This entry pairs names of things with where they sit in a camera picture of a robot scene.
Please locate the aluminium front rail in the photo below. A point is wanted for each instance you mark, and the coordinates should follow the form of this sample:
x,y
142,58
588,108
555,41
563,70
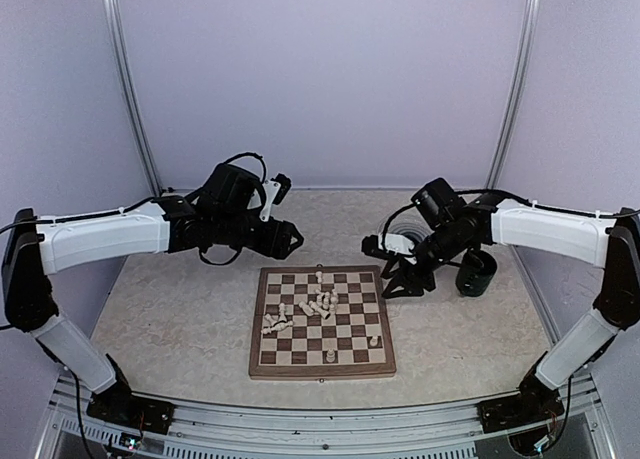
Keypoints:
x,y
209,430

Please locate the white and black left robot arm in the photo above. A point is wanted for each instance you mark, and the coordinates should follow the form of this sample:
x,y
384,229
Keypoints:
x,y
41,246

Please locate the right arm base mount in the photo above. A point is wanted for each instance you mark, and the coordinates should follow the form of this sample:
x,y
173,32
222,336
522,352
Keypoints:
x,y
517,410

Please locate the white plate with spiral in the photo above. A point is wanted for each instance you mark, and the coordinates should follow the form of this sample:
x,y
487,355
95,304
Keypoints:
x,y
410,225

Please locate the fallen white king centre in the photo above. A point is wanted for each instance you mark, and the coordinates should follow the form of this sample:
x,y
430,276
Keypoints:
x,y
330,309

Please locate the aluminium corner post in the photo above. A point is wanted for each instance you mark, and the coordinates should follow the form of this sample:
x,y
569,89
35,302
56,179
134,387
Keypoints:
x,y
116,31
515,93

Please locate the dark green cup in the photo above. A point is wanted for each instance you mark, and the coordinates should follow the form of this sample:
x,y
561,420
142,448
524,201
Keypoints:
x,y
475,273

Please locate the right aluminium corner post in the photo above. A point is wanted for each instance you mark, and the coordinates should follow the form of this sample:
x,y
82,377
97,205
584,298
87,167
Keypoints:
x,y
515,93

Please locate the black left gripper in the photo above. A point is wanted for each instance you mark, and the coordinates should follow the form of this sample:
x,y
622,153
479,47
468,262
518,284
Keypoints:
x,y
276,243

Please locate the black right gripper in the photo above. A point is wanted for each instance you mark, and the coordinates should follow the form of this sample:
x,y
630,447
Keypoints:
x,y
411,281

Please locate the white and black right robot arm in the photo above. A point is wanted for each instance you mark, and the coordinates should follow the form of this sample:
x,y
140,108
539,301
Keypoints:
x,y
609,241

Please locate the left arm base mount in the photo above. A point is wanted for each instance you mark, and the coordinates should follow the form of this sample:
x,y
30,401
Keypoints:
x,y
135,412

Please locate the wooden chess board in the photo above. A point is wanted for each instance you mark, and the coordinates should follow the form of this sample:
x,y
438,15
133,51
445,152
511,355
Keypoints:
x,y
299,352

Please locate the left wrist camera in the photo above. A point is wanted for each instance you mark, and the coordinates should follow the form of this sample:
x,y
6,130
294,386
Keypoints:
x,y
275,190

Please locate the fallen white bishop centre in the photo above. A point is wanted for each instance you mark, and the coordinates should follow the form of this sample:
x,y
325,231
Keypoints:
x,y
306,309

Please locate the left aluminium corner post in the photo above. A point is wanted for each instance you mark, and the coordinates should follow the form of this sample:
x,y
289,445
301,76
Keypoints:
x,y
116,31

